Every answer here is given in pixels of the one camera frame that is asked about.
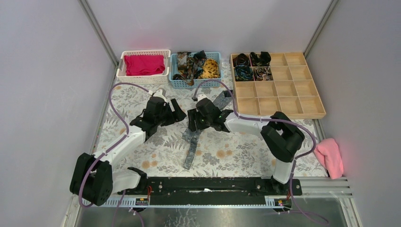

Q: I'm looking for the grey leaf pattern tie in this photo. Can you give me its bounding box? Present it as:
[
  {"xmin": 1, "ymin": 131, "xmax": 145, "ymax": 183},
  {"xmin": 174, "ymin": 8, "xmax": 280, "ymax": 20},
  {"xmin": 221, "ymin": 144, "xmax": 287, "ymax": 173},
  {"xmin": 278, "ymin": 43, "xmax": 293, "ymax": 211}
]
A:
[{"xmin": 183, "ymin": 91, "xmax": 232, "ymax": 170}]

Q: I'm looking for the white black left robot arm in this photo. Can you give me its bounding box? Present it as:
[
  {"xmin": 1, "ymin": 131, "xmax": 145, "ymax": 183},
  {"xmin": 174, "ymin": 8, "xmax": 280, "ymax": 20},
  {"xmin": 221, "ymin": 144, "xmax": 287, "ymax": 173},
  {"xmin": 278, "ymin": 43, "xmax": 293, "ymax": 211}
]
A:
[{"xmin": 69, "ymin": 96, "xmax": 187, "ymax": 206}]

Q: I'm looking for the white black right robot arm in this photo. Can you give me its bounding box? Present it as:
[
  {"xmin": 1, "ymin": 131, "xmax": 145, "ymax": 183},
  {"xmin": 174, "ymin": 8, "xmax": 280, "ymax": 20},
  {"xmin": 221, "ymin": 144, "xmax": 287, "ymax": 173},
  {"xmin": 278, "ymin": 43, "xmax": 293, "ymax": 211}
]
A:
[{"xmin": 187, "ymin": 98, "xmax": 305, "ymax": 195}]

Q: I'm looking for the light blue plastic basket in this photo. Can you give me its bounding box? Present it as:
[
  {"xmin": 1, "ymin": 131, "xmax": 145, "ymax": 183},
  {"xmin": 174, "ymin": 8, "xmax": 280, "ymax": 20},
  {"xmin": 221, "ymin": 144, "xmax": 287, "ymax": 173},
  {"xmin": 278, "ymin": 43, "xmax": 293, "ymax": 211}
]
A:
[{"xmin": 169, "ymin": 52, "xmax": 223, "ymax": 89}]

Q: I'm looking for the floral tablecloth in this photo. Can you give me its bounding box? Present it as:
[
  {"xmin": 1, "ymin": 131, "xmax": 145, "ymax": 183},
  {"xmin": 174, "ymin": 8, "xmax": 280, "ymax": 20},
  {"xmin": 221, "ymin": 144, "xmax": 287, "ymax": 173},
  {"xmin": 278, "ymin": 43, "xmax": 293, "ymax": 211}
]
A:
[{"xmin": 91, "ymin": 64, "xmax": 328, "ymax": 178}]

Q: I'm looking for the yellow patterned tie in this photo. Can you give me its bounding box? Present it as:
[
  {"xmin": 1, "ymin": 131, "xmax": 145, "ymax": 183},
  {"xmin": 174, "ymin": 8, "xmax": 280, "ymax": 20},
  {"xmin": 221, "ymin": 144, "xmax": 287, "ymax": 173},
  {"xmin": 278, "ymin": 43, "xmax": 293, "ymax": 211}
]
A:
[{"xmin": 199, "ymin": 59, "xmax": 220, "ymax": 79}]

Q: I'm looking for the orange floral tie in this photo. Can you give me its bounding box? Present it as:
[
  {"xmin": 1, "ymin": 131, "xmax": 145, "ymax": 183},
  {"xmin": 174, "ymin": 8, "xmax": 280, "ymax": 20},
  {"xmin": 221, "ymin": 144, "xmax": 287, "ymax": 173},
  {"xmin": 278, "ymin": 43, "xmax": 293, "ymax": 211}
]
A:
[{"xmin": 173, "ymin": 52, "xmax": 202, "ymax": 86}]

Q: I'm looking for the white plastic basket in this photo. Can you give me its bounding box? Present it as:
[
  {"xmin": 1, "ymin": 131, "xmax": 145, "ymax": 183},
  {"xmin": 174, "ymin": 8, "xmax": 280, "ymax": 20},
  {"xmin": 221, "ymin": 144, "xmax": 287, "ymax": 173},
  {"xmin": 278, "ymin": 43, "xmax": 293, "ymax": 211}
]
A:
[{"xmin": 116, "ymin": 49, "xmax": 171, "ymax": 84}]

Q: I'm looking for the magenta cloth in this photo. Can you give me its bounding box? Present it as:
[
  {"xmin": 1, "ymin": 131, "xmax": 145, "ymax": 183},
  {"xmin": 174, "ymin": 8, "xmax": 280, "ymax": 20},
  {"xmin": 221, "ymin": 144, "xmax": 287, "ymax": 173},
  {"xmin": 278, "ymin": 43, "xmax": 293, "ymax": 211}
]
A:
[{"xmin": 124, "ymin": 55, "xmax": 166, "ymax": 76}]

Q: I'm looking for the dark navy red tie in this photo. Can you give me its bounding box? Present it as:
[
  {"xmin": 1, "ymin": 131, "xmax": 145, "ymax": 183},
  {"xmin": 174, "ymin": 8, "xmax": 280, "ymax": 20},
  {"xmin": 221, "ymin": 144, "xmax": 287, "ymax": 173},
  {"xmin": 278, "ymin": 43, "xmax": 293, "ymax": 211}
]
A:
[{"xmin": 188, "ymin": 51, "xmax": 207, "ymax": 79}]

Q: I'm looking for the rolled navy blue tie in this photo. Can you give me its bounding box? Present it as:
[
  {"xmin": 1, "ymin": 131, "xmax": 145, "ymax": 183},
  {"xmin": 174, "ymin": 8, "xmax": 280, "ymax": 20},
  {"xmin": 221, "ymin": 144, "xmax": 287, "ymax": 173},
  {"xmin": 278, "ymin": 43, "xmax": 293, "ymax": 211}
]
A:
[{"xmin": 235, "ymin": 66, "xmax": 254, "ymax": 81}]

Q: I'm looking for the wooden compartment tray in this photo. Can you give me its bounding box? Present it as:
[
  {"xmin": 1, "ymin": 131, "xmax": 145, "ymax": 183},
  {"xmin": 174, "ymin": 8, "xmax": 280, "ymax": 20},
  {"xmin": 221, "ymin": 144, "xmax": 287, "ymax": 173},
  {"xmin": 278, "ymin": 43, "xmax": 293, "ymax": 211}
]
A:
[{"xmin": 230, "ymin": 52, "xmax": 326, "ymax": 119}]

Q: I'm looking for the rolled dark red tie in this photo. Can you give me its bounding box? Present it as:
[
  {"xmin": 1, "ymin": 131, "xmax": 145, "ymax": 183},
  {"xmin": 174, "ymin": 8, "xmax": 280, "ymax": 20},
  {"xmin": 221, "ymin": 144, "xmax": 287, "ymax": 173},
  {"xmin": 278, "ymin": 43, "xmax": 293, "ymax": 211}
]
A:
[{"xmin": 233, "ymin": 53, "xmax": 250, "ymax": 67}]

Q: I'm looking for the rolled multicolour tie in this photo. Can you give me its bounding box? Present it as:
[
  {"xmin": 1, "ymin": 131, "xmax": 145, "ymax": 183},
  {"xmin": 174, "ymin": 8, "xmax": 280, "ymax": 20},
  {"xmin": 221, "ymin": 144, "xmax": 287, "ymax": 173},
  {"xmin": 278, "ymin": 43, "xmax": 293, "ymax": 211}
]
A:
[{"xmin": 253, "ymin": 66, "xmax": 273, "ymax": 81}]

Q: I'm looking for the rolled black tie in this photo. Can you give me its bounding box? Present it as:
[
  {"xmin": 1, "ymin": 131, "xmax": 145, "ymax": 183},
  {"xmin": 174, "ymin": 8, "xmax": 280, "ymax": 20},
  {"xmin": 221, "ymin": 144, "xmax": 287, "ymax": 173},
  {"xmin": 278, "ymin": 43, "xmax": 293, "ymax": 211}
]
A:
[{"xmin": 250, "ymin": 52, "xmax": 271, "ymax": 67}]

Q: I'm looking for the pink cloth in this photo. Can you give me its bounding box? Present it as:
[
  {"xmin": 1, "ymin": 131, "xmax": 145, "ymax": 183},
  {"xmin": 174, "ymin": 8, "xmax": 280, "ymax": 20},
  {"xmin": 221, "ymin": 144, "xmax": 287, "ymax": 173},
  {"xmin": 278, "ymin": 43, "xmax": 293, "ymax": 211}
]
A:
[{"xmin": 314, "ymin": 138, "xmax": 344, "ymax": 179}]

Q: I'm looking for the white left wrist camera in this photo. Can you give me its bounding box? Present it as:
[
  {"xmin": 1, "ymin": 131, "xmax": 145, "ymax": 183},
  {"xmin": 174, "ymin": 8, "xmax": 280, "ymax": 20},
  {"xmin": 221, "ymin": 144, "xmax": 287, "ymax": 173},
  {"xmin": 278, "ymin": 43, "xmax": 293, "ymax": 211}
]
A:
[{"xmin": 151, "ymin": 88, "xmax": 167, "ymax": 103}]

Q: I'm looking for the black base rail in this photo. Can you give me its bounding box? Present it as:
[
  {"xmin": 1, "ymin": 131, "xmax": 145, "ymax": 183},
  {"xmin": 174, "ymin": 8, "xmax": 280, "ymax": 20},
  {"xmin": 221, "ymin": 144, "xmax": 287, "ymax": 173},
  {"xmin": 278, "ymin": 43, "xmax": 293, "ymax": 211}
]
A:
[{"xmin": 126, "ymin": 177, "xmax": 303, "ymax": 206}]

